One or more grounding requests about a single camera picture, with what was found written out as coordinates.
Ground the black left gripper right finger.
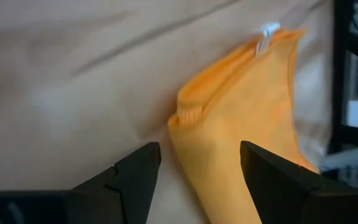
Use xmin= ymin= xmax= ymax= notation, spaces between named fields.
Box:
xmin=240 ymin=140 xmax=358 ymax=224

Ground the orange microfiber towel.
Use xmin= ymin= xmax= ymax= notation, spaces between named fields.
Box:
xmin=167 ymin=22 xmax=320 ymax=224

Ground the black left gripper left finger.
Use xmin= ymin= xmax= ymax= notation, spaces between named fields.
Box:
xmin=71 ymin=141 xmax=162 ymax=224

